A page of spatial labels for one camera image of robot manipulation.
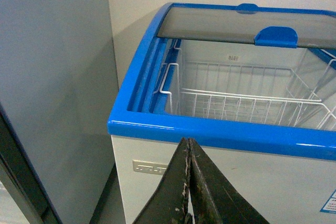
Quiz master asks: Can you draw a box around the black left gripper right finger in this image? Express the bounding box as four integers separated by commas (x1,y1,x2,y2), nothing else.
188,138,269,223

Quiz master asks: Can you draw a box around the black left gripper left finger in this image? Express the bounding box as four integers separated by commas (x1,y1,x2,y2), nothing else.
134,138,193,223

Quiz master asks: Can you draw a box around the grey upright fridge cabinet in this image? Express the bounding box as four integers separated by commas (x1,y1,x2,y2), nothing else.
1,0,118,223

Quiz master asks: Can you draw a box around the China energy label sticker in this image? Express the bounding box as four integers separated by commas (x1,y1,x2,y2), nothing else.
320,191,336,214

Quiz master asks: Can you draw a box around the white blue chest freezer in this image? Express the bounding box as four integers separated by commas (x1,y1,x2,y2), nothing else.
107,3,335,223

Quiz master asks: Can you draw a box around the glass sliding freezer lid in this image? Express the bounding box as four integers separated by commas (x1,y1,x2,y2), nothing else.
157,5,335,49

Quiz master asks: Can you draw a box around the white wall power socket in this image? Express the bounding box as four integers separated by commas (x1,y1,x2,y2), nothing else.
132,160,168,175

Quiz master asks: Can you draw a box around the white wire freezer basket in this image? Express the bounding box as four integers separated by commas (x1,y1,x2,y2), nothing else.
153,39,335,131

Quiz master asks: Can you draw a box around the blue lid handle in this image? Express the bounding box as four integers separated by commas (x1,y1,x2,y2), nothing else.
254,26,298,48
235,3,259,15

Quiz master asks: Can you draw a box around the blue rear lid handle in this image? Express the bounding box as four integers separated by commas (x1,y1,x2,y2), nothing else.
235,3,259,15

